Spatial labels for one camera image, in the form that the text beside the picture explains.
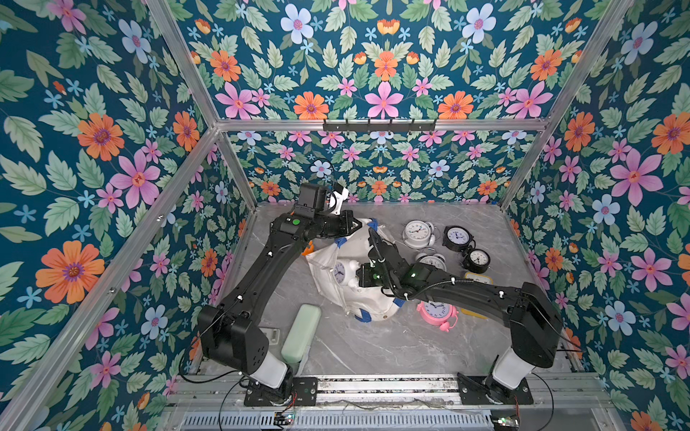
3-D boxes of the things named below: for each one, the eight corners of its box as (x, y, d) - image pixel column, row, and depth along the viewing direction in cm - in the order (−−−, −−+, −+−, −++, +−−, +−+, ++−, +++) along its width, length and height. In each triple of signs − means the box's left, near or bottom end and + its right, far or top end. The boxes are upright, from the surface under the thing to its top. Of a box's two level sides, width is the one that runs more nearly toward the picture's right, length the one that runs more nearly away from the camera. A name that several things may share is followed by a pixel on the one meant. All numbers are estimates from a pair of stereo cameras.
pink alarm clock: (413, 314, 90) (415, 310, 88) (422, 295, 95) (423, 291, 92) (451, 334, 86) (453, 330, 83) (458, 313, 90) (461, 310, 88)
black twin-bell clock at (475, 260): (464, 273, 99) (466, 268, 96) (458, 254, 105) (461, 249, 102) (491, 273, 99) (494, 268, 96) (484, 254, 105) (487, 249, 102)
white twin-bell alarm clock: (404, 249, 105) (405, 244, 102) (401, 224, 113) (402, 220, 110) (436, 249, 104) (437, 244, 102) (431, 224, 113) (432, 220, 110)
